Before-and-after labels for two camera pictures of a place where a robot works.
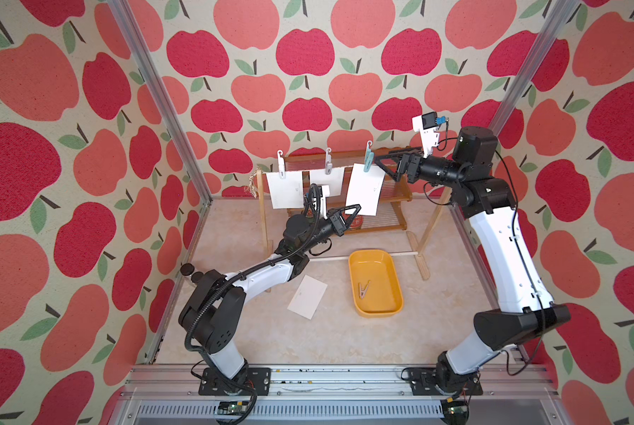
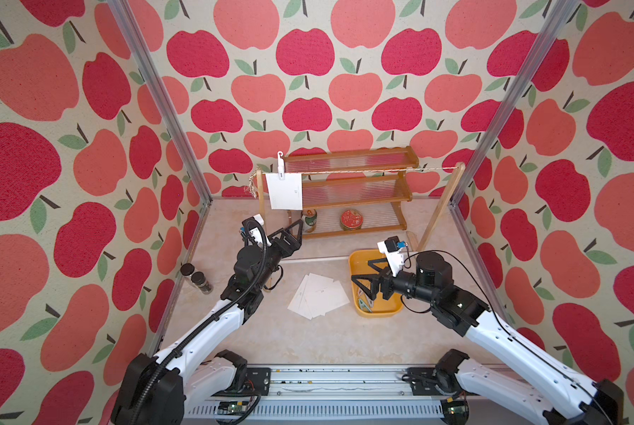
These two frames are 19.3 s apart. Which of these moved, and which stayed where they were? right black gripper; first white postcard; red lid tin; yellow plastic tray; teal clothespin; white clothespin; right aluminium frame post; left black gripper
Moved: left black gripper; right black gripper; teal clothespin
Stayed: first white postcard; red lid tin; right aluminium frame post; white clothespin; yellow plastic tray
